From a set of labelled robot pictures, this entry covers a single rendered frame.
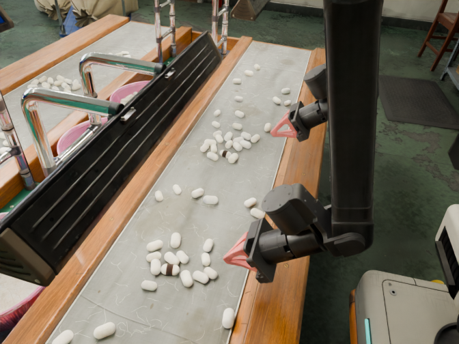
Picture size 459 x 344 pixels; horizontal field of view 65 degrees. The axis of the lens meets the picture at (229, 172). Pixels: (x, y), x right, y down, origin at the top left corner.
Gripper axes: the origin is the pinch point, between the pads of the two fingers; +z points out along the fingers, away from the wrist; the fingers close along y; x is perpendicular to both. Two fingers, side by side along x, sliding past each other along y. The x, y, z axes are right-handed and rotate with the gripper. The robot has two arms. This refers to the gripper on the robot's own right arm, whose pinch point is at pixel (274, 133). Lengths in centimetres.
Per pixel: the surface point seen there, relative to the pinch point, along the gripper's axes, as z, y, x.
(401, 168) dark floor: 2, -124, 113
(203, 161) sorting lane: 21.4, 4.2, -3.2
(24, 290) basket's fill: 36, 54, -15
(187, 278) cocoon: 12.1, 43.4, 2.0
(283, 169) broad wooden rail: 3.4, 1.7, 10.5
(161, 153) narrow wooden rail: 28.4, 8.0, -12.5
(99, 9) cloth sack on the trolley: 185, -224, -93
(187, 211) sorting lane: 19.1, 24.6, -1.3
